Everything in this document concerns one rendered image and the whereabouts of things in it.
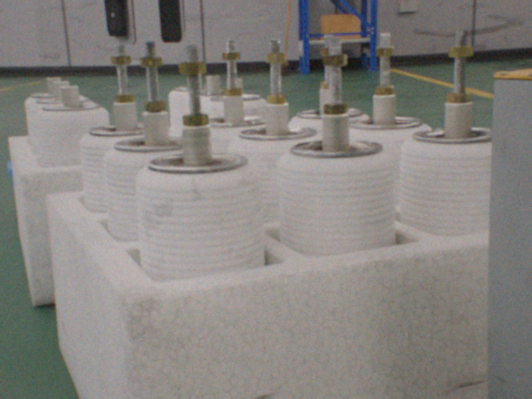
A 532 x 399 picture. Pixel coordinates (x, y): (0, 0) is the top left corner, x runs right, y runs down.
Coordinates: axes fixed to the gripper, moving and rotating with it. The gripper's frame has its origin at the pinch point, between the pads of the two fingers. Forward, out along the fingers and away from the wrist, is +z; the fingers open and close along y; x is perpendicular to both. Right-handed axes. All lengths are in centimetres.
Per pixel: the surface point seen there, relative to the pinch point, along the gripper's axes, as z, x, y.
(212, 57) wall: 22, 344, 535
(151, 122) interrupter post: 7.9, -0.3, -1.0
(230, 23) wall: -7, 329, 544
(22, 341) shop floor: 35.2, 25.7, 6.0
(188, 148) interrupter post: 8.7, -9.2, -8.3
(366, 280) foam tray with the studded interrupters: 18.7, -21.6, -4.0
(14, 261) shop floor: 35, 52, 29
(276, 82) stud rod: 5.2, -7.5, 8.9
